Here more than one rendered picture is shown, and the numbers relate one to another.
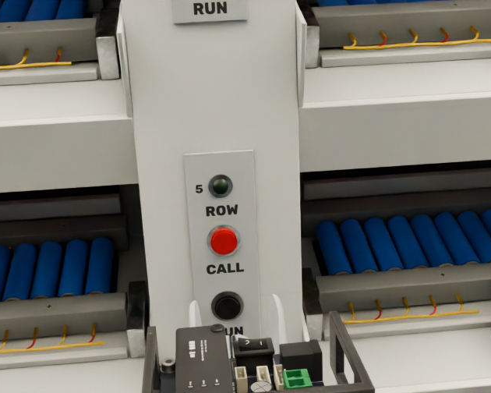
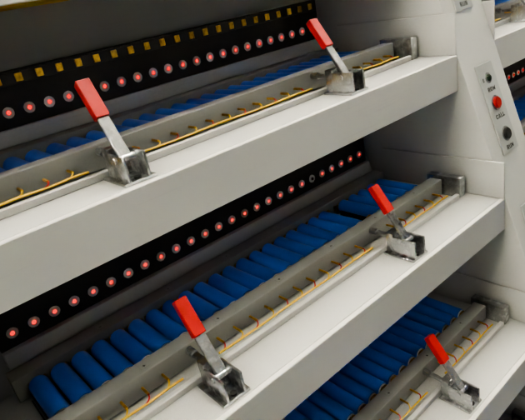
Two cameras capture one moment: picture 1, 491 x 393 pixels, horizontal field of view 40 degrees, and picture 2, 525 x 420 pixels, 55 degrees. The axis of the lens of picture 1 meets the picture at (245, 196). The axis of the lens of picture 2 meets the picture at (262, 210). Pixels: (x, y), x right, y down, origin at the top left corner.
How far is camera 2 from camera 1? 0.63 m
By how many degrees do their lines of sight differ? 30
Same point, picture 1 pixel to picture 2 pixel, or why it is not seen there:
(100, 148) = (448, 73)
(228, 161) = (486, 66)
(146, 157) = (465, 71)
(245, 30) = (472, 11)
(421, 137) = (519, 47)
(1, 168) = (422, 93)
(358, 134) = (507, 49)
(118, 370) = (464, 201)
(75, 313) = (427, 188)
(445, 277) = not seen: hidden behind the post
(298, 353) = not seen: outside the picture
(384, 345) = not seen: outside the picture
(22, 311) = (407, 198)
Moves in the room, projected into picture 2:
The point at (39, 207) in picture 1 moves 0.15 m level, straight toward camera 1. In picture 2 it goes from (341, 178) to (439, 151)
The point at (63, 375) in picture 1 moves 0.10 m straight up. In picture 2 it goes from (449, 212) to (423, 139)
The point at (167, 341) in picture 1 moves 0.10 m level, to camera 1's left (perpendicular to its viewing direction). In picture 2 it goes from (495, 157) to (449, 187)
